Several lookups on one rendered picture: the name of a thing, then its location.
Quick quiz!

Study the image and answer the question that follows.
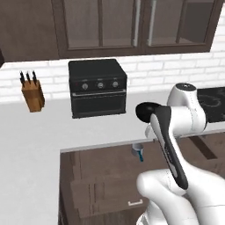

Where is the grey measuring cup blue handle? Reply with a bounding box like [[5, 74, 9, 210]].
[[131, 142, 145, 163]]

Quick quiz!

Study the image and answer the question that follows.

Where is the plain brown cupboard door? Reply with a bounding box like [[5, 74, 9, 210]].
[[0, 0, 61, 63]]

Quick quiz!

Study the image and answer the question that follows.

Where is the brown wooden drawer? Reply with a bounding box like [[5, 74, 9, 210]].
[[59, 140, 171, 225]]

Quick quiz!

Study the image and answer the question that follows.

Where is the black hob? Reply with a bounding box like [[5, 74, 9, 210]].
[[196, 86, 225, 124]]

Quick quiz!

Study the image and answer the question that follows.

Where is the grey cupboard door handle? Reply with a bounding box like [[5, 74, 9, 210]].
[[147, 0, 156, 47], [133, 0, 142, 47]]

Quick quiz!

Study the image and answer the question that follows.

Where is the wooden knife block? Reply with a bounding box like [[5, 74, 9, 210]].
[[21, 79, 46, 113]]

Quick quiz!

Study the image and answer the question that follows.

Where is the brown base cabinet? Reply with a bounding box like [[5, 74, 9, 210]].
[[178, 131, 225, 179]]

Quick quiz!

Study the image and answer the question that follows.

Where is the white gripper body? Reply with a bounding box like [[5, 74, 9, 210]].
[[145, 122, 156, 142]]

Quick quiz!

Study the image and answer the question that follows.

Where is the glass cupboard door brown frame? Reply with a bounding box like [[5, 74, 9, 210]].
[[51, 0, 142, 59], [141, 0, 225, 55]]

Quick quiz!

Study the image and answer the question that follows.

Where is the black toaster oven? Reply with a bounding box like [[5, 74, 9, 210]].
[[68, 58, 128, 120]]

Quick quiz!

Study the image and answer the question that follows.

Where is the white drawer handle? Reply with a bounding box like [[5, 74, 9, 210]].
[[127, 199, 144, 207]]

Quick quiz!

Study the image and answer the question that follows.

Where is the black knife handle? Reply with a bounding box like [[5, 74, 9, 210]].
[[18, 69, 25, 88], [31, 69, 38, 86], [25, 70, 32, 85]]

